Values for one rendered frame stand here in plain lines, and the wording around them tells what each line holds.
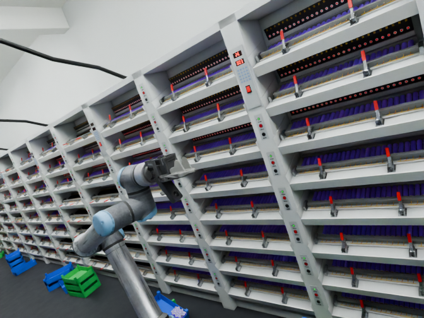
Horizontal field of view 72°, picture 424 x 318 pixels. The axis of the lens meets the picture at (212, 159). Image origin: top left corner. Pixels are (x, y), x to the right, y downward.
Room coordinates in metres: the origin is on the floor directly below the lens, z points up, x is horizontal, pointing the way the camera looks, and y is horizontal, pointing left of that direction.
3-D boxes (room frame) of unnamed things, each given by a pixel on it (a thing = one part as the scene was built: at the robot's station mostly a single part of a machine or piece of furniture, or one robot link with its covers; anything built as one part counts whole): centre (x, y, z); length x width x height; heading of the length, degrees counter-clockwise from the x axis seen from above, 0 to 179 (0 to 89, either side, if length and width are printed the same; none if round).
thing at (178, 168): (0.94, 0.11, 1.20); 0.09 x 0.03 x 0.06; 50
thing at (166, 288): (2.37, 0.70, 0.85); 0.20 x 0.09 x 1.70; 138
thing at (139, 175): (1.08, 0.24, 1.20); 0.10 x 0.05 x 0.09; 140
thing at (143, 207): (1.12, 0.33, 1.09); 0.12 x 0.09 x 0.12; 130
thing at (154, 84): (1.90, 0.18, 0.85); 0.20 x 0.09 x 1.70; 138
